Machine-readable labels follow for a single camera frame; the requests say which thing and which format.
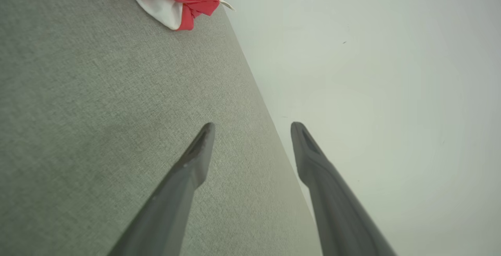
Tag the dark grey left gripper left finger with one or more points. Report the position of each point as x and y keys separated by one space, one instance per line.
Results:
x=168 y=209

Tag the grey fabric sofa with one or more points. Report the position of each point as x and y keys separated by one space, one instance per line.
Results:
x=78 y=111

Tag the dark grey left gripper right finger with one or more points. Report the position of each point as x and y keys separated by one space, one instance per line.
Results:
x=340 y=217

